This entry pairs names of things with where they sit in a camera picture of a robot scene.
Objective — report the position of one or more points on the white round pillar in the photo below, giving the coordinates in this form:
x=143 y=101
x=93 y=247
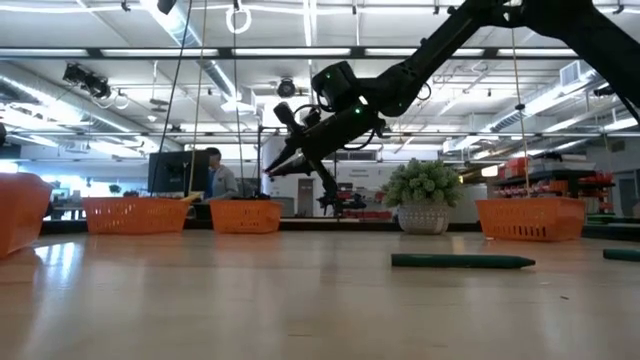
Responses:
x=280 y=192

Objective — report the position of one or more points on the black monitor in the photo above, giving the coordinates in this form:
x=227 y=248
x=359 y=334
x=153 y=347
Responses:
x=175 y=170

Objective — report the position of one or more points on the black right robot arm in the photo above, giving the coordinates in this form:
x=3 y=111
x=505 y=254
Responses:
x=425 y=55

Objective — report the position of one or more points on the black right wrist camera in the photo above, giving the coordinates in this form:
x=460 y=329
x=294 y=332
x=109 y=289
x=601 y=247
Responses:
x=310 y=117

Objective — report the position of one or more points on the grey door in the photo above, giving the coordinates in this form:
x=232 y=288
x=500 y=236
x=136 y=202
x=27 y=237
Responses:
x=306 y=197

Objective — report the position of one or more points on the black ceiling-hung camera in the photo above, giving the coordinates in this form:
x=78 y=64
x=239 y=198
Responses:
x=87 y=80
x=601 y=91
x=286 y=88

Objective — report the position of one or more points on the orange plastic slotted bin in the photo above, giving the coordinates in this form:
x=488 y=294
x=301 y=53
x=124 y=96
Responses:
x=22 y=215
x=246 y=216
x=135 y=215
x=530 y=219

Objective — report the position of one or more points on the green artificial potted plant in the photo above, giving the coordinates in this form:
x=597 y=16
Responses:
x=422 y=190

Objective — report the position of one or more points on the dark green crayon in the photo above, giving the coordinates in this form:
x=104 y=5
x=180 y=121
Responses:
x=622 y=255
x=460 y=261

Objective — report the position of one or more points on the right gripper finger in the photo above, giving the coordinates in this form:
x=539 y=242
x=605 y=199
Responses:
x=300 y=166
x=290 y=152

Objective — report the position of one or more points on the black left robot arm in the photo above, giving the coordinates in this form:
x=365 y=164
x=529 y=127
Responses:
x=166 y=5

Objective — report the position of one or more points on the person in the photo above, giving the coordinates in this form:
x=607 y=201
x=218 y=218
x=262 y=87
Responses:
x=222 y=182

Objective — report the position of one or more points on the black background robot arm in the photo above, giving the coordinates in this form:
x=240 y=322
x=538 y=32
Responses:
x=351 y=202

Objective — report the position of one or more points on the shelf with orange boxes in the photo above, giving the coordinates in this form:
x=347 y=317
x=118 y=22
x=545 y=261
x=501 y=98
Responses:
x=545 y=182

